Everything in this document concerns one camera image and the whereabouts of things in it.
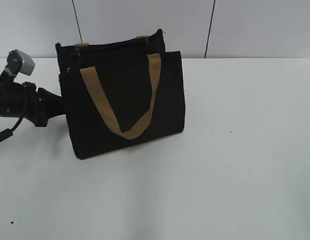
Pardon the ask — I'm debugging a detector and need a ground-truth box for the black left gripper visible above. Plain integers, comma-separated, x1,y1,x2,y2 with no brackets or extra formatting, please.
22,81,65,128

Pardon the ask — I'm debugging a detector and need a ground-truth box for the black canvas tote bag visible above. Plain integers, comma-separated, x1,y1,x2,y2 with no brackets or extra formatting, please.
55,29,186,160

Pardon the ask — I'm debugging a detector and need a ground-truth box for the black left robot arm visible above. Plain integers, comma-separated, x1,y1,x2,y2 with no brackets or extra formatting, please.
0,82,65,127

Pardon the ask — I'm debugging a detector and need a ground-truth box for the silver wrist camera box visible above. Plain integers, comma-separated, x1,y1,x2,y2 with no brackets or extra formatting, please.
5,49,35,77

